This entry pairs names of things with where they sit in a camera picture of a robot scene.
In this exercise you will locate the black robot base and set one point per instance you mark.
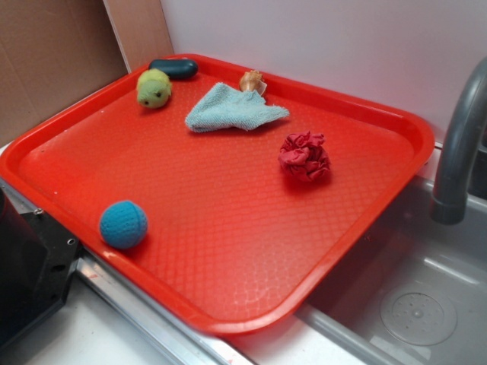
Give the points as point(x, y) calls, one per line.
point(38, 258)

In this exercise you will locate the blue crocheted ball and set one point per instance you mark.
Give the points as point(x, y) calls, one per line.
point(123, 225)

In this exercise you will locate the red plastic tray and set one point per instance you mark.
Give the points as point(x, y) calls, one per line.
point(234, 244)

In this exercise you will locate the crumpled red cloth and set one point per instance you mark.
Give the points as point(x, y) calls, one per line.
point(303, 156)

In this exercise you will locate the light blue towel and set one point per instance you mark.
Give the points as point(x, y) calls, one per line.
point(224, 107)

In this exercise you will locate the tan seashell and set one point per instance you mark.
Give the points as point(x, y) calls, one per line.
point(253, 81)

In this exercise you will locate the green plush toy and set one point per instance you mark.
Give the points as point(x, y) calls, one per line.
point(153, 89)

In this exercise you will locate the dark teal oval object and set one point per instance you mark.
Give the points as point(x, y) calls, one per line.
point(176, 68)

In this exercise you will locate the grey faucet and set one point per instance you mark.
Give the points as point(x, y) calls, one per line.
point(462, 166)

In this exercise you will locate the grey plastic sink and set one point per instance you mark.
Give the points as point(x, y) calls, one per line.
point(410, 291)

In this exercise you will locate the brown cardboard panel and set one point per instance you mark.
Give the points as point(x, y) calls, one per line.
point(55, 53)

